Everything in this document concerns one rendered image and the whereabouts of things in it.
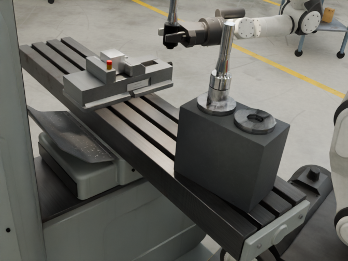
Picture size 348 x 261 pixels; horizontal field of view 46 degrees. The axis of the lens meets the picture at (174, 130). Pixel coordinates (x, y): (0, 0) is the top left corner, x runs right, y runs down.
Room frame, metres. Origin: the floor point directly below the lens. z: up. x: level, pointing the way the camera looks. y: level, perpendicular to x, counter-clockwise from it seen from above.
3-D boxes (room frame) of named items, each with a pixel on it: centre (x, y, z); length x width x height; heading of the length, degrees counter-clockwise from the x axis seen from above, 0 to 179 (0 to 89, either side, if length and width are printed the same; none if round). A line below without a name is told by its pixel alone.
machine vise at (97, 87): (1.21, 0.19, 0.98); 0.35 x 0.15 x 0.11; 132
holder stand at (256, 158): (0.79, -0.13, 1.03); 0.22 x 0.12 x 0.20; 53
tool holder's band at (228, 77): (0.82, -0.09, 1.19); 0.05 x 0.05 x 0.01
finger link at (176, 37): (1.17, 0.02, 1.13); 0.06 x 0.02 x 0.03; 118
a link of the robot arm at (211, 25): (1.24, -0.04, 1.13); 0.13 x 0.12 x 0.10; 28
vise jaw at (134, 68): (1.23, 0.17, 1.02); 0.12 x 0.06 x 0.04; 42
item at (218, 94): (0.82, -0.09, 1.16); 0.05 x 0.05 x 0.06
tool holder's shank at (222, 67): (0.82, -0.09, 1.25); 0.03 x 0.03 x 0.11
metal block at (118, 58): (1.19, 0.21, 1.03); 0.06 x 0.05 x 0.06; 42
